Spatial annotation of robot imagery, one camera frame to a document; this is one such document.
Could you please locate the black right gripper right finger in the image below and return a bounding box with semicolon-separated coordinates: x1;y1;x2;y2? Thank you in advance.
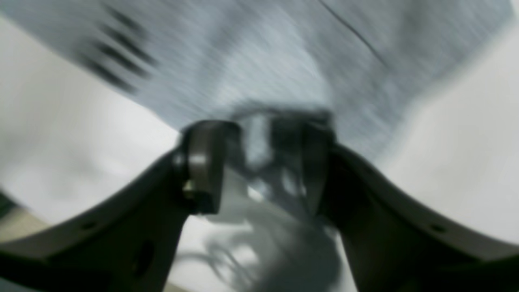
302;122;519;292

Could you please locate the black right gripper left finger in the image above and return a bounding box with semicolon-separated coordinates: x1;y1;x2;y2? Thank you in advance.
0;120;239;292

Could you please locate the grey t-shirt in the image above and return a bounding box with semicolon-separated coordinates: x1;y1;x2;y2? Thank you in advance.
1;0;514;292

